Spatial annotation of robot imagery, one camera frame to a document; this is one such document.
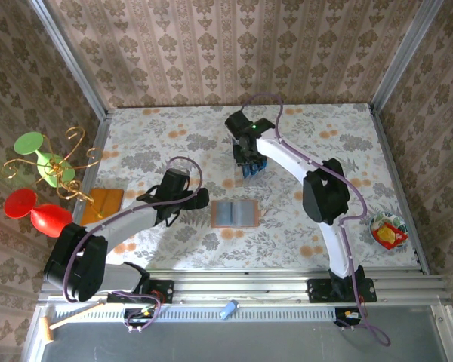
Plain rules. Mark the pink leather card holder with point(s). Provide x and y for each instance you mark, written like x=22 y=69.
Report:
x=245 y=215

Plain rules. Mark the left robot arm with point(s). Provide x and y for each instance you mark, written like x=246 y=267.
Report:
x=75 y=264

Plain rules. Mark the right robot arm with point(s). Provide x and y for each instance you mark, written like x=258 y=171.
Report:
x=324 y=196

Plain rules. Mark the clear acrylic card stand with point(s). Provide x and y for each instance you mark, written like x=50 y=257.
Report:
x=238 y=181

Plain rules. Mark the orange wooden board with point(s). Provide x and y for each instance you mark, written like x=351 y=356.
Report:
x=111 y=198

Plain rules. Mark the light blue plastic tube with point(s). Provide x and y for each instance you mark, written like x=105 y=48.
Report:
x=228 y=310

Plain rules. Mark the black power connector block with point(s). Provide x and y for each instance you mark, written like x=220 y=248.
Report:
x=137 y=316
x=347 y=316

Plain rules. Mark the patterned ceramic bowl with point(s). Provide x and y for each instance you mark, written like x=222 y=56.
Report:
x=377 y=221

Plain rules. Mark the red plastic goblet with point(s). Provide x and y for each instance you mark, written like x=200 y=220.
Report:
x=19 y=203

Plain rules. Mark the green plastic goblet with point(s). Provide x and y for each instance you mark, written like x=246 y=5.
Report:
x=29 y=143

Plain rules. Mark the red snack packet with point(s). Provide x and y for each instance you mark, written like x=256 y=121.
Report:
x=398 y=238

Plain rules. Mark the wooden mallet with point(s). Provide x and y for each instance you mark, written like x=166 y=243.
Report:
x=46 y=330

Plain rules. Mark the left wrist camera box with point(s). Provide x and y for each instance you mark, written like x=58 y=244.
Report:
x=176 y=179

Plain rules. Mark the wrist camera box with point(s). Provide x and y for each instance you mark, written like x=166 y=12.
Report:
x=237 y=122
x=176 y=179

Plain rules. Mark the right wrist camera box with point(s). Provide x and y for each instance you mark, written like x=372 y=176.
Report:
x=237 y=122

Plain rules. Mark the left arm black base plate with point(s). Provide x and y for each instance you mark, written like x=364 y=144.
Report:
x=162 y=290

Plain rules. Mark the aluminium table side rail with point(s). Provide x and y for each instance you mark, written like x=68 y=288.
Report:
x=102 y=130
x=387 y=151

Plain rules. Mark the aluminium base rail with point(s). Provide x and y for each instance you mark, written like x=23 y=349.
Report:
x=249 y=286

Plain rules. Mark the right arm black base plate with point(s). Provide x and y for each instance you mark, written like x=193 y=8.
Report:
x=319 y=290

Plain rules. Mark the aluminium frame post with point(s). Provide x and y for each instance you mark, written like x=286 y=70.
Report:
x=72 y=64
x=404 y=53

